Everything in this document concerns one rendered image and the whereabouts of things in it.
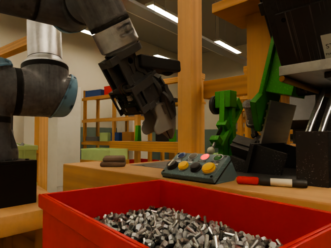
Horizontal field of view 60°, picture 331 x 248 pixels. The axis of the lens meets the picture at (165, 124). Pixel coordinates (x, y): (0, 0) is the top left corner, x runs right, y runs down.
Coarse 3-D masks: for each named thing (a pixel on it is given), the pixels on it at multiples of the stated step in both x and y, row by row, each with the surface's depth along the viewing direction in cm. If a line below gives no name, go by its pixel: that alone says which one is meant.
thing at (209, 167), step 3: (210, 162) 61; (204, 165) 61; (207, 165) 60; (210, 165) 60; (213, 165) 60; (204, 168) 60; (207, 168) 59; (210, 168) 59; (213, 168) 59; (204, 171) 59; (207, 171) 59; (210, 171) 59
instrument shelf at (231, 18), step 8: (224, 0) 114; (232, 0) 111; (240, 0) 109; (248, 0) 107; (256, 0) 106; (216, 8) 116; (224, 8) 114; (232, 8) 113; (240, 8) 113; (248, 8) 113; (256, 8) 113; (224, 16) 121; (232, 16) 121; (240, 16) 121; (240, 24) 129
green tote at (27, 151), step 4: (24, 144) 130; (28, 144) 125; (20, 148) 109; (24, 148) 110; (28, 148) 111; (32, 148) 112; (36, 148) 113; (20, 152) 110; (24, 152) 110; (28, 152) 111; (32, 152) 112; (20, 156) 110; (24, 156) 110; (28, 156) 111; (32, 156) 112; (36, 184) 112
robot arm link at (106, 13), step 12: (72, 0) 48; (84, 0) 46; (96, 0) 46; (108, 0) 47; (120, 0) 49; (72, 12) 51; (84, 12) 48; (96, 12) 47; (108, 12) 47; (120, 12) 48; (96, 24) 48; (108, 24) 48
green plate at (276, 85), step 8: (272, 40) 73; (272, 48) 73; (272, 56) 74; (272, 64) 74; (280, 64) 73; (264, 72) 74; (272, 72) 74; (264, 80) 74; (272, 80) 74; (264, 88) 75; (272, 88) 74; (280, 88) 73; (288, 88) 71; (272, 96) 79; (296, 96) 73; (304, 96) 77
